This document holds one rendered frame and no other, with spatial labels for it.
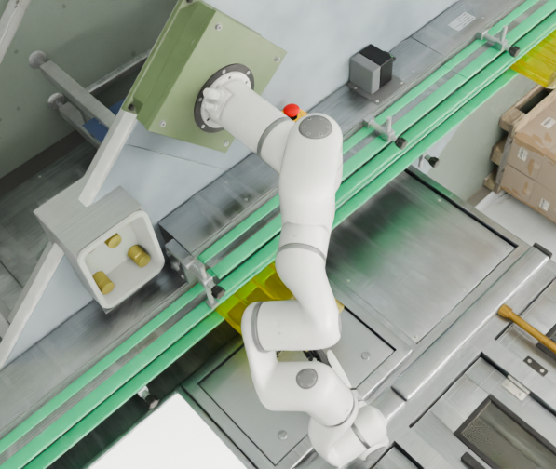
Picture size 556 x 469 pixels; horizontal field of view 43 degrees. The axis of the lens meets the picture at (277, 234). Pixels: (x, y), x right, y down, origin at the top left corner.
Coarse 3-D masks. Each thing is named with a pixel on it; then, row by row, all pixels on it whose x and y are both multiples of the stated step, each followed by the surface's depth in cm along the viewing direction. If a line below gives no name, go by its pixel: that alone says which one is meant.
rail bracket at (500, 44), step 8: (480, 32) 194; (504, 32) 189; (488, 40) 194; (496, 40) 192; (504, 40) 192; (496, 48) 193; (504, 48) 192; (512, 48) 190; (520, 48) 190; (512, 56) 191
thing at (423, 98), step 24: (528, 0) 205; (552, 0) 204; (504, 24) 199; (528, 24) 198; (480, 48) 195; (456, 72) 190; (408, 96) 186; (432, 96) 185; (384, 120) 181; (408, 120) 181; (360, 144) 178; (384, 144) 177; (264, 216) 167; (240, 240) 163; (264, 240) 162; (216, 264) 159
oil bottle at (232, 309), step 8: (232, 296) 167; (224, 304) 166; (232, 304) 166; (240, 304) 166; (248, 304) 166; (224, 312) 165; (232, 312) 165; (240, 312) 165; (232, 320) 164; (240, 320) 163; (240, 328) 163
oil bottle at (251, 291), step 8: (256, 280) 170; (240, 288) 168; (248, 288) 168; (256, 288) 168; (264, 288) 168; (240, 296) 168; (248, 296) 167; (256, 296) 167; (264, 296) 167; (272, 296) 166
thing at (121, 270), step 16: (144, 224) 149; (96, 240) 141; (128, 240) 159; (144, 240) 157; (80, 256) 140; (96, 256) 154; (112, 256) 158; (128, 256) 162; (160, 256) 159; (96, 272) 158; (112, 272) 161; (128, 272) 161; (144, 272) 161; (96, 288) 149; (128, 288) 159; (112, 304) 157
